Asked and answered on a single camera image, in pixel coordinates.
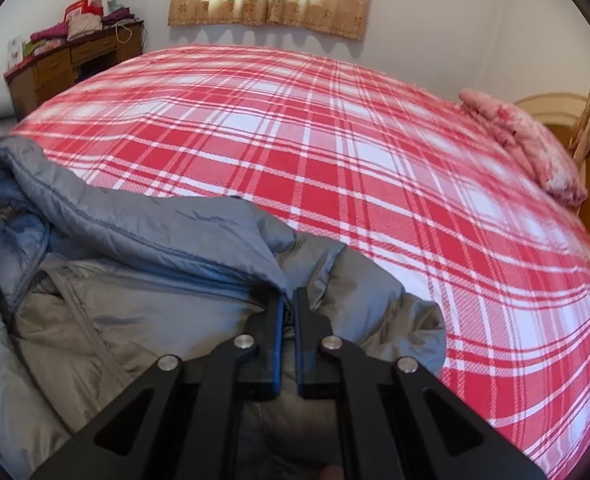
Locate grey puffer jacket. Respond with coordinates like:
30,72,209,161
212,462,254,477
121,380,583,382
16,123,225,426
0,137,448,480

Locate folded purple clothes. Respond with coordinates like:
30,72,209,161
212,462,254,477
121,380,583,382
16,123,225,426
100,7,139,26

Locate wooden bed headboard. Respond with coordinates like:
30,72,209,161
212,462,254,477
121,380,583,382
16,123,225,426
515,91,590,233

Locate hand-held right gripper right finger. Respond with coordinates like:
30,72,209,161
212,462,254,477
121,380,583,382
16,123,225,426
293,287,546,480

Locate pink floral pillow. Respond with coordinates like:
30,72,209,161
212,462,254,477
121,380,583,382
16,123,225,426
458,88,588,207

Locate bed with red plaid sheet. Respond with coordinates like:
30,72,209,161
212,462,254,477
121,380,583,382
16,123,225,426
0,44,590,480

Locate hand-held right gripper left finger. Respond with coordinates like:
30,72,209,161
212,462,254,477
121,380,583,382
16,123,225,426
30,292,284,480

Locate brown wooden desk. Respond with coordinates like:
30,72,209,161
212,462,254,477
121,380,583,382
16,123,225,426
4,20,145,122

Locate folded beige clothes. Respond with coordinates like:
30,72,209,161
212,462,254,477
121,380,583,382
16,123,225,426
66,12,104,41

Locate folded magenta clothes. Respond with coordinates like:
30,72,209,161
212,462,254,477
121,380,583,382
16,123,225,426
30,22,69,44

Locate red and white box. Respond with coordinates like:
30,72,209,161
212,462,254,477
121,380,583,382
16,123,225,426
64,0,99,24

